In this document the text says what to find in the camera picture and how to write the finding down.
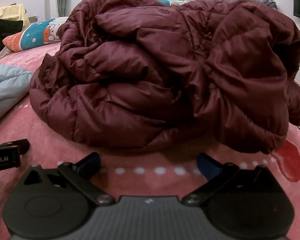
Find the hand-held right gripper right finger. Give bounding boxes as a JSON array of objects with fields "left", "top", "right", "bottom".
[{"left": 182, "top": 152, "right": 278, "bottom": 207}]

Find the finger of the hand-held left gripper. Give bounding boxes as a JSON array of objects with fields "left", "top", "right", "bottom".
[{"left": 5, "top": 139, "right": 30, "bottom": 155}]

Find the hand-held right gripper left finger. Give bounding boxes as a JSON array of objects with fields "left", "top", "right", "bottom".
[{"left": 24, "top": 152, "right": 115, "bottom": 207}]

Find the maroon down jacket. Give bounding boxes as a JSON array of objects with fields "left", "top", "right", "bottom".
[{"left": 29, "top": 0, "right": 300, "bottom": 155}]

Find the pink plush bed blanket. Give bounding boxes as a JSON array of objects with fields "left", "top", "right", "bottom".
[{"left": 0, "top": 42, "right": 300, "bottom": 240}]

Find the light blue padded jacket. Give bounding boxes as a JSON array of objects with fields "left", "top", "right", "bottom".
[{"left": 0, "top": 62, "right": 34, "bottom": 132}]

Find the rolled teal orange printed blanket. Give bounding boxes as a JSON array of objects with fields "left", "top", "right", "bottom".
[{"left": 2, "top": 0, "right": 190, "bottom": 53}]

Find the black cushion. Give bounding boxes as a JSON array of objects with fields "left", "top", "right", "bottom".
[{"left": 0, "top": 18, "right": 24, "bottom": 54}]

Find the yellow star-print cloth cover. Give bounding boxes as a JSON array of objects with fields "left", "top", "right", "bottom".
[{"left": 0, "top": 4, "right": 30, "bottom": 57}]

